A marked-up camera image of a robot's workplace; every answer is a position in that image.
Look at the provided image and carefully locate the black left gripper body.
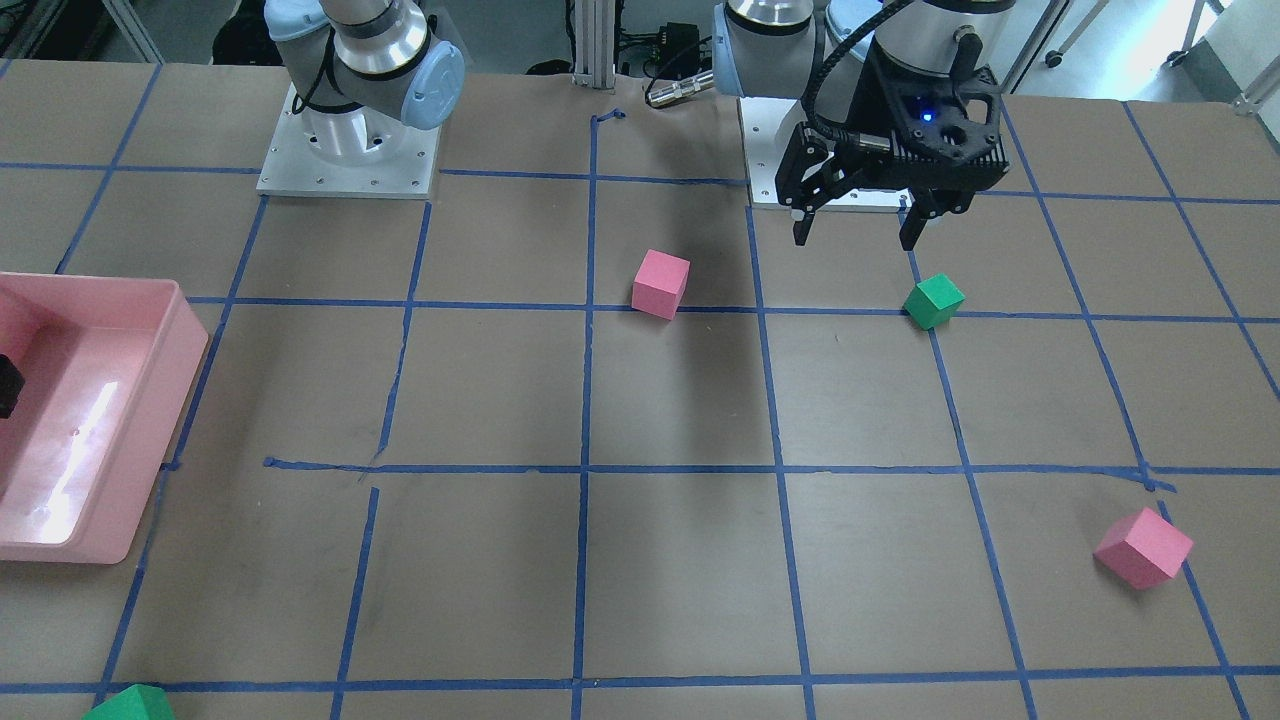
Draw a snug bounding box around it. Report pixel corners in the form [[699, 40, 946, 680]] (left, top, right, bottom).
[[776, 40, 1005, 210]]

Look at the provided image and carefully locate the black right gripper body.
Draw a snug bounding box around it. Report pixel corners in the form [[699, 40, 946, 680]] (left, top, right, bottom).
[[0, 355, 26, 419]]

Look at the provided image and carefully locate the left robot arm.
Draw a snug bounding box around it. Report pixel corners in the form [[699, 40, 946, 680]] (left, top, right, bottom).
[[710, 1, 1012, 251]]

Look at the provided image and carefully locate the pink plastic bin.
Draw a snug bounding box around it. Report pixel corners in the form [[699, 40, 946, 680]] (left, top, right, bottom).
[[1, 272, 209, 564]]

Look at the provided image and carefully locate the green cube near base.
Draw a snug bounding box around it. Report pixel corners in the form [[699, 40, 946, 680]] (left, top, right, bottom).
[[902, 273, 966, 331]]

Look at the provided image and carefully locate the pink cube centre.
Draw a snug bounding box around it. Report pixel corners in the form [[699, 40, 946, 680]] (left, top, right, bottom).
[[630, 249, 691, 322]]

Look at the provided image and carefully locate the pink cube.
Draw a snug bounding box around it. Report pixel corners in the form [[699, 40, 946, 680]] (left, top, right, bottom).
[[630, 249, 691, 322], [1093, 509, 1196, 591]]

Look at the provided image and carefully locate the green cube near bin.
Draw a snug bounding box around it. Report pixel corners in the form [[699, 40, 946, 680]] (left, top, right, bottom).
[[82, 684, 177, 720]]

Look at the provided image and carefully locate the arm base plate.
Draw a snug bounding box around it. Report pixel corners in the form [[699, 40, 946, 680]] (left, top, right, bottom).
[[256, 86, 440, 201], [739, 97, 911, 213]]

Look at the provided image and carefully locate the aluminium frame post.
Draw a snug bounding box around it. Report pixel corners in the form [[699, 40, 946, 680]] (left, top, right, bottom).
[[564, 1, 621, 94]]

